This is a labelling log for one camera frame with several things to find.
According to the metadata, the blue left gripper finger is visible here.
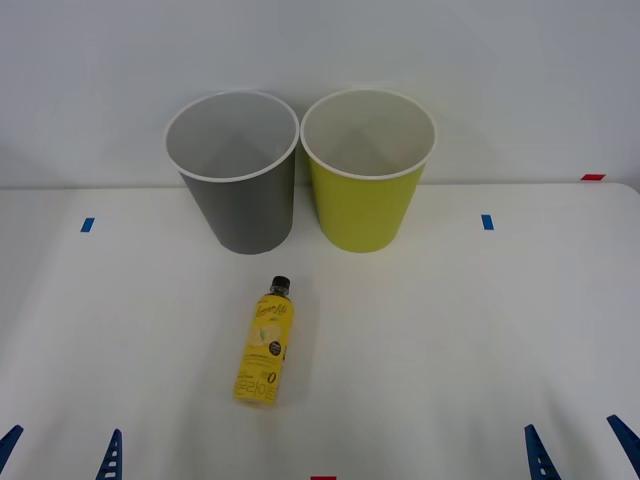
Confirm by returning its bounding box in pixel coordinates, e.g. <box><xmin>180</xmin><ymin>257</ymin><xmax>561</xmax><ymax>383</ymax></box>
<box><xmin>0</xmin><ymin>424</ymin><xmax>25</xmax><ymax>457</ymax></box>
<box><xmin>94</xmin><ymin>428</ymin><xmax>124</xmax><ymax>480</ymax></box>

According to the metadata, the yellow-green plastic waste bin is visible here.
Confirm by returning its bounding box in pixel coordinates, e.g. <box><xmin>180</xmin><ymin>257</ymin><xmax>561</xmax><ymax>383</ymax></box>
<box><xmin>299</xmin><ymin>87</ymin><xmax>438</xmax><ymax>254</ymax></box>

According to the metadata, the grey plastic waste bin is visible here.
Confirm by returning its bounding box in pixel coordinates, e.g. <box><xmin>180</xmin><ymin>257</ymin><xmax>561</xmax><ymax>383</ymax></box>
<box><xmin>162</xmin><ymin>89</ymin><xmax>301</xmax><ymax>256</ymax></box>

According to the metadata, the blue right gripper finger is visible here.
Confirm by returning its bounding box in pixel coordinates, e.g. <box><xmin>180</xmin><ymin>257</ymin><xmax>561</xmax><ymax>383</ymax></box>
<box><xmin>605</xmin><ymin>414</ymin><xmax>640</xmax><ymax>464</ymax></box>
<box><xmin>523</xmin><ymin>424</ymin><xmax>564</xmax><ymax>480</ymax></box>

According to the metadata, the yellow label plastic bottle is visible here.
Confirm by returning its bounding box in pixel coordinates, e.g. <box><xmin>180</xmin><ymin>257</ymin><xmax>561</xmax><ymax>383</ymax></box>
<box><xmin>231</xmin><ymin>274</ymin><xmax>296</xmax><ymax>408</ymax></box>

